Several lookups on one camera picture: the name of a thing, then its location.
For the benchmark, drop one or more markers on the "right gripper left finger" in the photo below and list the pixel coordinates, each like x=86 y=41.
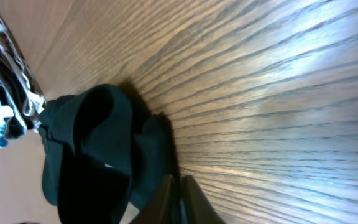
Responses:
x=159 y=208

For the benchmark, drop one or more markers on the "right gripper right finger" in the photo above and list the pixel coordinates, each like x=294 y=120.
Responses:
x=195 y=206

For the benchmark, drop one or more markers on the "black t-shirt with logo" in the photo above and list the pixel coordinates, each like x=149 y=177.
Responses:
x=102 y=154

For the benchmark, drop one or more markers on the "beige folded garment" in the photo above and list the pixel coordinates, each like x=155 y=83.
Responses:
x=34 y=101

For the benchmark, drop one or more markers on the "dark grey folded garment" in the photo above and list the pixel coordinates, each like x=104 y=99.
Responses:
x=8 y=102

